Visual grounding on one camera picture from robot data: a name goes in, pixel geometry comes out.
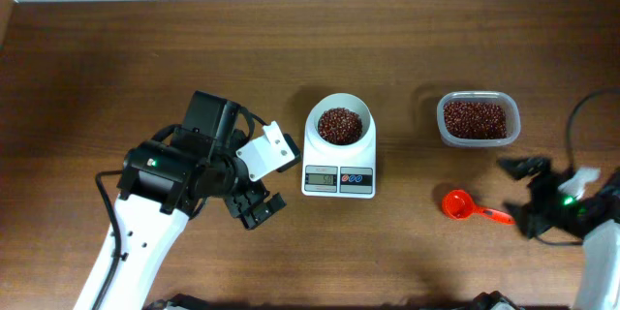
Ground red adzuki beans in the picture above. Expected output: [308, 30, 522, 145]
[443, 102, 507, 140]

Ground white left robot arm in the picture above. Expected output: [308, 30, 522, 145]
[76, 91, 300, 309]

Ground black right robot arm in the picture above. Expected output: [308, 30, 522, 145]
[498, 157, 619, 309]

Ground white digital kitchen scale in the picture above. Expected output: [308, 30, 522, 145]
[301, 120, 377, 200]

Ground red beans in bowl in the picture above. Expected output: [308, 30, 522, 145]
[318, 108, 362, 145]

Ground orange measuring scoop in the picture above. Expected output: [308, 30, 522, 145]
[441, 190, 515, 225]

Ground white round bowl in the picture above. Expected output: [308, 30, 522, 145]
[306, 93, 376, 147]

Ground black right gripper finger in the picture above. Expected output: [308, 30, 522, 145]
[497, 157, 551, 180]
[503, 202, 552, 239]

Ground clear plastic container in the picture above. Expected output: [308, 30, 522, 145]
[436, 91, 521, 148]

